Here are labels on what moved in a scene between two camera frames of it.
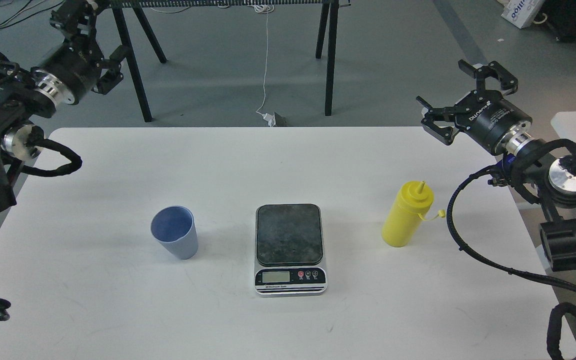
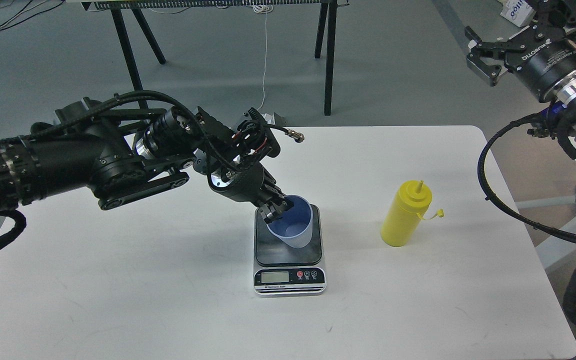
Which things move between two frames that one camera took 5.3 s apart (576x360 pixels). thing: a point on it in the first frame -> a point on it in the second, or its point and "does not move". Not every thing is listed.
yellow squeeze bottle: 406,215 does not move
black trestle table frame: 327,11 does not move
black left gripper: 69,73 -> 254,184
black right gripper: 487,118 -> 546,65
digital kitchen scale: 289,249 does not move
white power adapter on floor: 271,119 does not move
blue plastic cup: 175,226 -> 295,227
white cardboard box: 521,13 does not move
